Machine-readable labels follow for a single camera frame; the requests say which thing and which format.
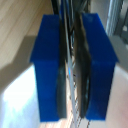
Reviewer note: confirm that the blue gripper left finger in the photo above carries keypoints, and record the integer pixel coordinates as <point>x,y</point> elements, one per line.
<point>48,66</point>

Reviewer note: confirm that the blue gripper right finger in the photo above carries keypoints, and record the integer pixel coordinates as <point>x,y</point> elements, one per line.
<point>98,66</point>

